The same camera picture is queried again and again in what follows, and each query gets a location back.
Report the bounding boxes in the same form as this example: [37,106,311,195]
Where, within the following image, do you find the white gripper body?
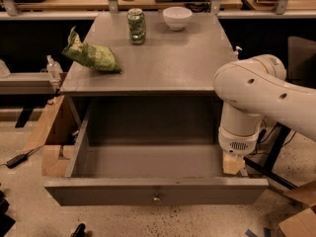
[218,127,259,156]

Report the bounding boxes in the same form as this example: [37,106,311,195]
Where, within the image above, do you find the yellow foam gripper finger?
[222,151,245,175]

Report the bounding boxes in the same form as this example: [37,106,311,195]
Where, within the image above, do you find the grey top drawer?
[44,96,268,206]

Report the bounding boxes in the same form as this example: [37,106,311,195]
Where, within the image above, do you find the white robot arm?
[213,54,316,175]

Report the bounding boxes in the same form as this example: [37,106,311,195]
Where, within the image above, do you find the grey drawer cabinet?
[62,12,237,144]

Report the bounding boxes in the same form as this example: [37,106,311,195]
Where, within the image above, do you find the open cardboard box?
[23,95,78,177]

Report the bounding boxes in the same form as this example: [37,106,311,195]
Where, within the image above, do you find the black stand base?
[244,123,295,190]

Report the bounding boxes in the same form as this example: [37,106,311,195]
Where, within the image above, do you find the cardboard box at right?
[278,181,316,237]

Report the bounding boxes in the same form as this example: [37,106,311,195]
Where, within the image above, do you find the white pump dispenser bottle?
[234,45,243,57]

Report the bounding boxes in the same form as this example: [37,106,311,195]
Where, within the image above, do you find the white bowl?
[163,7,193,31]

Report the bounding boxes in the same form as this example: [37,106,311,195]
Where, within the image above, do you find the green chip bag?
[62,28,121,73]

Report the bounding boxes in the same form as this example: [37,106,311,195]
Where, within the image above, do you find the green soda can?
[127,8,146,44]

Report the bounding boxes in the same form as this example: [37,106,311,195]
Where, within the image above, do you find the black object at bottom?
[70,223,86,237]

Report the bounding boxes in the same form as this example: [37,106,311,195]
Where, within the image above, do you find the black object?
[0,190,16,237]
[70,223,86,237]

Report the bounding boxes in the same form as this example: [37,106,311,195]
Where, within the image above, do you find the clear plastic bottle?
[46,55,62,80]

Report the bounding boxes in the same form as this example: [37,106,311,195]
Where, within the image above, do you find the black power adapter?
[6,154,28,169]

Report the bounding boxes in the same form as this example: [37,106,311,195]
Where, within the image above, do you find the black object at left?
[0,190,16,237]

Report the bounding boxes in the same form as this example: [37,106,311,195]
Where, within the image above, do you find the black floor cable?
[248,118,297,157]

